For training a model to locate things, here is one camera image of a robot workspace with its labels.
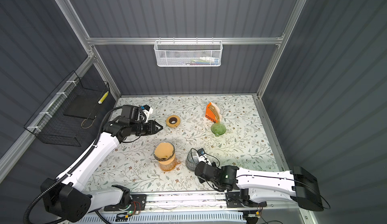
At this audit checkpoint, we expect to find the black corrugated cable conduit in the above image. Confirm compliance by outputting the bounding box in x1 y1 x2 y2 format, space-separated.
23 106 125 224

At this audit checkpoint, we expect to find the black flat pad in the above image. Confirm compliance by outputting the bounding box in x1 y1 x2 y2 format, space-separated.
63 95 102 120

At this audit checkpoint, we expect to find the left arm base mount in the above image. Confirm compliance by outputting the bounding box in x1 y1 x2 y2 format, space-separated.
104 185 147 212

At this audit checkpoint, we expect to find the yellow marker pen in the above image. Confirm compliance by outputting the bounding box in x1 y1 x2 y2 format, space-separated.
98 91 109 105

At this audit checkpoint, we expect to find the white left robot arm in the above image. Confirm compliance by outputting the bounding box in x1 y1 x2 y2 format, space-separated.
36 105 163 223

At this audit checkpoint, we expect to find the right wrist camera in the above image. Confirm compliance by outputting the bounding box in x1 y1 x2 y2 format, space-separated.
197 150 212 165

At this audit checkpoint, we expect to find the black wire basket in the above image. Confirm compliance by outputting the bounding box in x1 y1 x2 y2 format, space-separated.
24 72 110 147

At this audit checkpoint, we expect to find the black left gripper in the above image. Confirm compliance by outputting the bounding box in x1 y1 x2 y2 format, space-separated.
130 120 163 136

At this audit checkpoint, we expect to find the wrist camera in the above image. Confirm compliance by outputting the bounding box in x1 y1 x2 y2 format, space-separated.
140 105 153 122
197 150 212 165

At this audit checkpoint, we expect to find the white wire basket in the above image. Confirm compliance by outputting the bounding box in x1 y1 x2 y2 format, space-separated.
154 41 223 67

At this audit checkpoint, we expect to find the grey glass carafe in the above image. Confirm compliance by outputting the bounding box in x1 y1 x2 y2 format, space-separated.
185 148 200 172

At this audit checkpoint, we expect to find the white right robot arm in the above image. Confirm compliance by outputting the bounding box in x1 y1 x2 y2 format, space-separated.
195 161 324 211

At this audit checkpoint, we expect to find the green glass dripper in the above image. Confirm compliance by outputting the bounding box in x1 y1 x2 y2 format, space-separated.
211 123 227 137

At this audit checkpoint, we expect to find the grey glass dripper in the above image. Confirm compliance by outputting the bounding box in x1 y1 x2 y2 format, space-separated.
153 142 175 164

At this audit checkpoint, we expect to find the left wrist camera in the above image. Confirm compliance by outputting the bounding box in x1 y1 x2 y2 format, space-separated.
140 105 153 122

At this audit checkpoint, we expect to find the orange glass carafe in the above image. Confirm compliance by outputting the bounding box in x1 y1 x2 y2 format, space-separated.
158 157 181 172

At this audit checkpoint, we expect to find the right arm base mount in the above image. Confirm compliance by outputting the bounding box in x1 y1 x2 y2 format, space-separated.
225 191 267 208

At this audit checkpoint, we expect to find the orange coffee filter box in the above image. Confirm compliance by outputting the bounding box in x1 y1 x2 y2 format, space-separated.
205 103 222 123

